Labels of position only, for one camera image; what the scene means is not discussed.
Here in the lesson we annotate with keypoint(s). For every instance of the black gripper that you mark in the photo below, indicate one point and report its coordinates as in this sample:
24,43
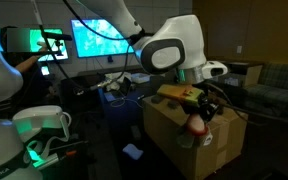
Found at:
203,106

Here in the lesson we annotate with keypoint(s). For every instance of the plaid green sofa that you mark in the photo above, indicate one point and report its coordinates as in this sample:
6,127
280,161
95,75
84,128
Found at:
272,85

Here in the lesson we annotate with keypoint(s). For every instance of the wooden shelf cabinet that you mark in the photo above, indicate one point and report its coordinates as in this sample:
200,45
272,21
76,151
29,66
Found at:
241,73

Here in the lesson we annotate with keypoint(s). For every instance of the black block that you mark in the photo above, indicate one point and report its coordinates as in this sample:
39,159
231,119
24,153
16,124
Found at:
156,99
173,104

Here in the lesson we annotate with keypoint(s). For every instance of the black block far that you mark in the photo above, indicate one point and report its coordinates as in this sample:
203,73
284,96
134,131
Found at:
156,99

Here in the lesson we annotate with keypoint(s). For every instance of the white terry towel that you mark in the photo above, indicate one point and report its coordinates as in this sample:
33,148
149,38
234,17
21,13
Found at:
118,80

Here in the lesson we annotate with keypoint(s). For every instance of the black block near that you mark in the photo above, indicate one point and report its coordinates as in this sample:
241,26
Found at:
173,104

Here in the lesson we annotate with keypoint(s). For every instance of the cardboard box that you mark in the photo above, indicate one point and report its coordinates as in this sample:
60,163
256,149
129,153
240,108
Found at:
222,144

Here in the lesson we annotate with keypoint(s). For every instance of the wall monitor right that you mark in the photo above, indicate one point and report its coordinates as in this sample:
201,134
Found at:
98,38

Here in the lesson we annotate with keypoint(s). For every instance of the black camera on stand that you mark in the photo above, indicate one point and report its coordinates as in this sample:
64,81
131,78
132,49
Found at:
56,36

